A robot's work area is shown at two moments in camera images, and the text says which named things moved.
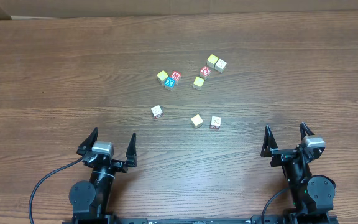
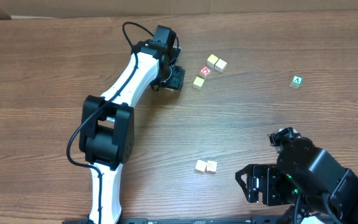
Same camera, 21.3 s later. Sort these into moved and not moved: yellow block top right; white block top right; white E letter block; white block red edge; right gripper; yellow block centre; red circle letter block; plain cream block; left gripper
Moved: left gripper; plain cream block; right gripper; white E letter block; white block red edge
Not moved: red circle letter block; yellow block centre; yellow block top right; white block top right
